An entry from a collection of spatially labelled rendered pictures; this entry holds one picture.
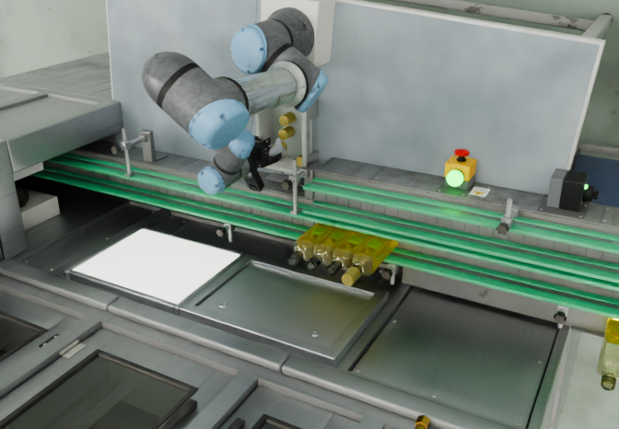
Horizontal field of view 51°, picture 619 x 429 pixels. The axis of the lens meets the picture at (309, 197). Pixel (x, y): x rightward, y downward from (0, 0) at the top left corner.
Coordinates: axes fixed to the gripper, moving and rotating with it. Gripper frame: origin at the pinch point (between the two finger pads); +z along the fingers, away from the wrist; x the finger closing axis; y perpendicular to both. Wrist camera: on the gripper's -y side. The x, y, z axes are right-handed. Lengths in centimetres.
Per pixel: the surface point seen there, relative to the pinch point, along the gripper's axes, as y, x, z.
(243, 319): -31, -15, -44
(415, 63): 28, -41, 9
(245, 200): -13.7, 5.5, -10.6
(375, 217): -12.6, -36.1, -7.2
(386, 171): -3.1, -34.5, 4.4
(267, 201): -14.1, -0.5, -7.5
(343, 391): -33, -49, -56
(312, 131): 5.8, -9.9, 5.4
